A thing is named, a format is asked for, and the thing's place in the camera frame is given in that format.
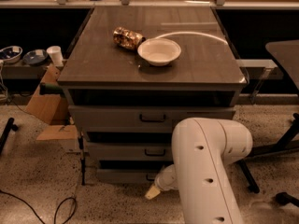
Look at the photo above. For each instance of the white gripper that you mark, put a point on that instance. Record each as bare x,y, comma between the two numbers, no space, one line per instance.
163,181

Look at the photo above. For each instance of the grey drawer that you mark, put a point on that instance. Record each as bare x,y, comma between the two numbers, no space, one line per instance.
140,119
129,151
114,176

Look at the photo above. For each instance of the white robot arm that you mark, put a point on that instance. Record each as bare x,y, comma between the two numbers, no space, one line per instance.
201,148

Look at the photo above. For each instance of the black clamp rod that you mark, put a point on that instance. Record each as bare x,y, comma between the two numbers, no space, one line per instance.
82,158

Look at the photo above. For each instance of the black foot bottom right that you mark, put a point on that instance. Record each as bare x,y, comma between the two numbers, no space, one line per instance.
284,198

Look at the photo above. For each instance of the brown cardboard box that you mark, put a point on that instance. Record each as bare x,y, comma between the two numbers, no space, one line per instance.
52,109

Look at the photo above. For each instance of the patterned glass jar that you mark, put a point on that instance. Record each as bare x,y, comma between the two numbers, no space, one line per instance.
127,39

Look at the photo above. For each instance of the black stand leg left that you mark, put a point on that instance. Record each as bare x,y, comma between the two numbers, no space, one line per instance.
10,126

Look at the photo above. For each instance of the white paper cup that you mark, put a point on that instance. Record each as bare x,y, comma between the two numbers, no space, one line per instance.
56,55

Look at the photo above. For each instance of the dark blue bowl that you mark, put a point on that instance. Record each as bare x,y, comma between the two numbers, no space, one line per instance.
35,57

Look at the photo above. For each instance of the dark side table top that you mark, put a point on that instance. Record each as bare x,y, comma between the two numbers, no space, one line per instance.
286,55

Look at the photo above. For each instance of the blue and white bowl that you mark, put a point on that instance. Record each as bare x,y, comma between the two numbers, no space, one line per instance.
11,54

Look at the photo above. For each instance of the black table leg frame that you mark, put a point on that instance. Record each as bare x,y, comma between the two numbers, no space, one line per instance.
285,143

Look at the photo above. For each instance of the green handled tool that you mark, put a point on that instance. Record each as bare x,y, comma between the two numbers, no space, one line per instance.
47,88

